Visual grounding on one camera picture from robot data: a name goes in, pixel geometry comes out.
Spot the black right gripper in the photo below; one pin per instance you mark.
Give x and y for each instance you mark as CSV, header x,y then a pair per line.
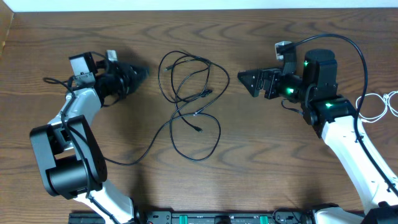
x,y
265,82

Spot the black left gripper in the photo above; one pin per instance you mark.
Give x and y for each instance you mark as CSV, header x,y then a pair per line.
x,y
125,78

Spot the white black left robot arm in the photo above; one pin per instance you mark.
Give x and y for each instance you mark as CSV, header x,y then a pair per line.
x,y
69,158

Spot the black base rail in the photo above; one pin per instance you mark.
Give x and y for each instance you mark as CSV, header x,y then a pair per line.
x,y
217,217

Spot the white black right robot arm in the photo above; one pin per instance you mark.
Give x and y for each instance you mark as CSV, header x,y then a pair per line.
x,y
332,118

